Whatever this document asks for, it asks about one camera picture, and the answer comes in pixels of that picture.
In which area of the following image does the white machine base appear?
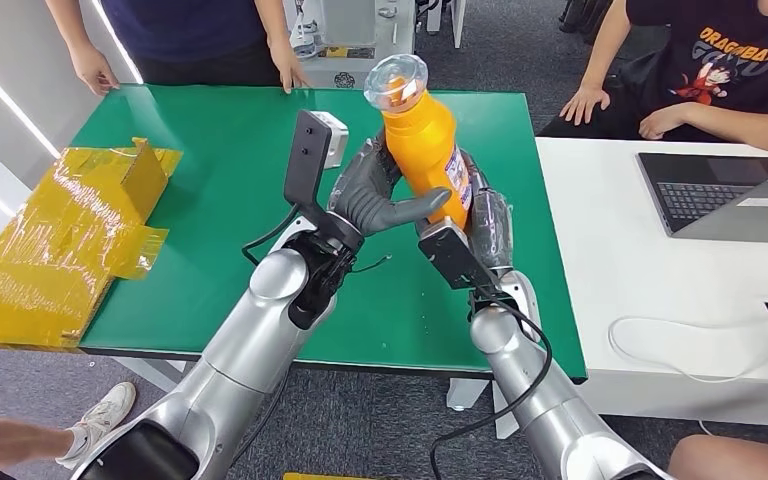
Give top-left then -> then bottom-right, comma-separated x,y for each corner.
283,0 -> 417,91

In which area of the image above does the yellow taped cardboard box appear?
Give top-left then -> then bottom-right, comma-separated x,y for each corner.
0,137 -> 185,351

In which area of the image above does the yellow flat object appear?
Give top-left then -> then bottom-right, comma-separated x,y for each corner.
282,472 -> 385,480

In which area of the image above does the green table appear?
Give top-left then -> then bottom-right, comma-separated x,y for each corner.
79,84 -> 588,384

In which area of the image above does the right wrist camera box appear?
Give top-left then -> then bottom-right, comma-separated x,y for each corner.
417,218 -> 501,291

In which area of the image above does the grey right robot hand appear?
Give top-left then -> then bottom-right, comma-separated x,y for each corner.
460,150 -> 515,273

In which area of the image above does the white office desk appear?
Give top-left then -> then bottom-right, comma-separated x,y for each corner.
425,0 -> 466,51

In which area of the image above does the white table foot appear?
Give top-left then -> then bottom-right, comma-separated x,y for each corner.
110,357 -> 187,392
445,377 -> 491,412

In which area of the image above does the black bulky object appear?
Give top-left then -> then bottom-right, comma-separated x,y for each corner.
558,0 -> 607,34

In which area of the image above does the grey laptop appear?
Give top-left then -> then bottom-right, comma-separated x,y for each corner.
636,152 -> 768,245

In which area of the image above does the person's hand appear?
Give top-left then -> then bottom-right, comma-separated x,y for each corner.
69,42 -> 122,97
559,86 -> 611,127
638,102 -> 690,142
269,39 -> 312,94

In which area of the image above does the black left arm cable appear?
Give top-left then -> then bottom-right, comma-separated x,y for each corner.
241,203 -> 302,268

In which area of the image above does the orange plastic bottle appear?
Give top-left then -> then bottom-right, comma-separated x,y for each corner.
363,53 -> 473,230

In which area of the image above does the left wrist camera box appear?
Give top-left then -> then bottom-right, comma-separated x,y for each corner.
283,109 -> 350,227

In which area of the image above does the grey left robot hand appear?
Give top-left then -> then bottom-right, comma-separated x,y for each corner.
327,129 -> 453,238

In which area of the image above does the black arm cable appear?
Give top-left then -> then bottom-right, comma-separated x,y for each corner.
428,284 -> 553,480
241,203 -> 302,268

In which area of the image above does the white cable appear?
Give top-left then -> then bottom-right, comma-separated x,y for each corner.
607,311 -> 768,386

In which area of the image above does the person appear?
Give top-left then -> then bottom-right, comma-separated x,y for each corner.
536,0 -> 768,159
0,382 -> 138,480
44,0 -> 312,97
667,433 -> 768,480

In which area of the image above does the white shoe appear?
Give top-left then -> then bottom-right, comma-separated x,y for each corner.
54,382 -> 138,470

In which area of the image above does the person's left hand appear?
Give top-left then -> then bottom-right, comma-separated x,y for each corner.
638,102 -> 690,142
269,39 -> 312,94

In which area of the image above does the person's right hand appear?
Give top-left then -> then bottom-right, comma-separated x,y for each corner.
69,42 -> 122,97
559,86 -> 611,127

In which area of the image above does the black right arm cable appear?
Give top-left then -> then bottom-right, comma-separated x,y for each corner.
428,284 -> 553,480

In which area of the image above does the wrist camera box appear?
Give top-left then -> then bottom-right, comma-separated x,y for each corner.
417,218 -> 501,291
283,109 -> 350,227

